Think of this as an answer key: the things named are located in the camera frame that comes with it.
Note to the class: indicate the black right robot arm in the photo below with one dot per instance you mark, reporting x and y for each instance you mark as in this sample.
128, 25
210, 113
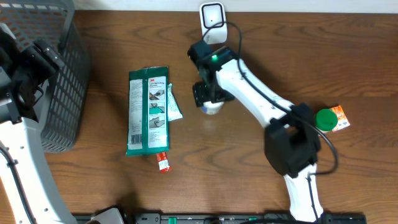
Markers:
291, 141

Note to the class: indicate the black mounting rail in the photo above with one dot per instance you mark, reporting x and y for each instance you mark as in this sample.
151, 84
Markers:
147, 218

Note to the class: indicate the green white wipes pack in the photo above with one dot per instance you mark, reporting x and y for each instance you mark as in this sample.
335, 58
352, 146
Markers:
148, 130

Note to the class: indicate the orange tissue pack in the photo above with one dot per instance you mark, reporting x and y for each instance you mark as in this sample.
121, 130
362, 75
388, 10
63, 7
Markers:
342, 119

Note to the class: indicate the white plastic jar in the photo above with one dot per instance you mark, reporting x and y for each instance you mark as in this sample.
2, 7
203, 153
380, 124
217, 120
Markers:
211, 108

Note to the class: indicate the teal white tissue pack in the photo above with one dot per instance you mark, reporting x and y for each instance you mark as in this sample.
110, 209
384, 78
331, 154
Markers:
172, 108

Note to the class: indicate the white barcode scanner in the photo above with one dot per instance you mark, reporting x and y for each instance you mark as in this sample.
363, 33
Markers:
213, 22

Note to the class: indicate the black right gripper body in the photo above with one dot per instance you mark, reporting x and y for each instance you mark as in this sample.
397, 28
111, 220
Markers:
203, 91

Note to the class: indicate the red white snack bar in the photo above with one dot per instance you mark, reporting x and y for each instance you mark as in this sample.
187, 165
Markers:
163, 162

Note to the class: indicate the green lid jar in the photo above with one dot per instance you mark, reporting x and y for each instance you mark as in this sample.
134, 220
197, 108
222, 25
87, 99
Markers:
326, 120

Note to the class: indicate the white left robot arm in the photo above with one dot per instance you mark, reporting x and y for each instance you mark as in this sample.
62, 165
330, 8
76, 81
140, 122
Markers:
25, 173

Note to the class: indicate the grey plastic mesh basket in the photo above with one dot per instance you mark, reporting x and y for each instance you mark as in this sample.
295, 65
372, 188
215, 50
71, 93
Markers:
60, 110

